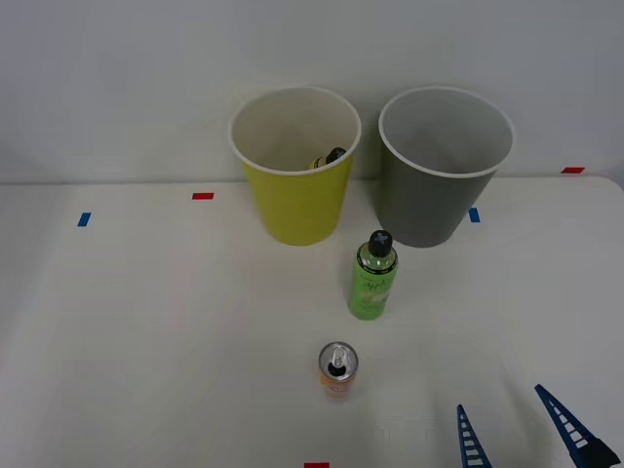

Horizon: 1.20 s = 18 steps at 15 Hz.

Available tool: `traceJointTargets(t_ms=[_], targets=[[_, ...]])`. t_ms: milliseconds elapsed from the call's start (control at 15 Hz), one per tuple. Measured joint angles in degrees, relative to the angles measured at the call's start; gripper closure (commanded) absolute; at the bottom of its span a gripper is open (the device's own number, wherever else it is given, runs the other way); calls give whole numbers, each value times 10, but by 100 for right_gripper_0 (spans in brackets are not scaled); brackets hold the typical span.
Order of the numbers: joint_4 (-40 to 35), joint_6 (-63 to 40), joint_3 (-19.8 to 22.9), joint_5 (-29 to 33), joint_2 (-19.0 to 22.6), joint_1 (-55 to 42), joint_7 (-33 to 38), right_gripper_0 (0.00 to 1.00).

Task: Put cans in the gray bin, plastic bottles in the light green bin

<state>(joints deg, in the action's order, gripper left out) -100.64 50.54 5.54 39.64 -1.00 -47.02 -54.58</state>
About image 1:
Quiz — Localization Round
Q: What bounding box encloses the yellow-green plastic waste bin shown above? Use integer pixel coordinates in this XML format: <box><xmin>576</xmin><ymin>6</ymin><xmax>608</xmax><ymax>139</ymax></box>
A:
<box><xmin>227</xmin><ymin>86</ymin><xmax>363</xmax><ymax>247</ymax></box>

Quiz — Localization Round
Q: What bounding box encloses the grey plastic waste bin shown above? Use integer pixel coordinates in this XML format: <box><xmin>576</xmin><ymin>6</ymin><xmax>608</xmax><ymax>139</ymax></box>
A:
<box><xmin>377</xmin><ymin>86</ymin><xmax>516</xmax><ymax>249</ymax></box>

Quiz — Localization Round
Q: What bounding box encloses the orange drink can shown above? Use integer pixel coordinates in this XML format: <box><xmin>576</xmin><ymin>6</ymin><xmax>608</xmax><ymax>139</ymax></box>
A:
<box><xmin>318</xmin><ymin>340</ymin><xmax>360</xmax><ymax>404</ymax></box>

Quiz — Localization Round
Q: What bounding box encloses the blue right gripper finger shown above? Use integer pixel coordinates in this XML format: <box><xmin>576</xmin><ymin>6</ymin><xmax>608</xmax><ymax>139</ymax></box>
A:
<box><xmin>455</xmin><ymin>404</ymin><xmax>491</xmax><ymax>468</ymax></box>
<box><xmin>533</xmin><ymin>383</ymin><xmax>623</xmax><ymax>468</ymax></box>

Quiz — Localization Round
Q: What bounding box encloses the green bottle with black cap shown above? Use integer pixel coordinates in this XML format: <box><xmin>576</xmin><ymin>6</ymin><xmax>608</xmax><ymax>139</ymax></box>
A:
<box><xmin>347</xmin><ymin>229</ymin><xmax>400</xmax><ymax>322</ymax></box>

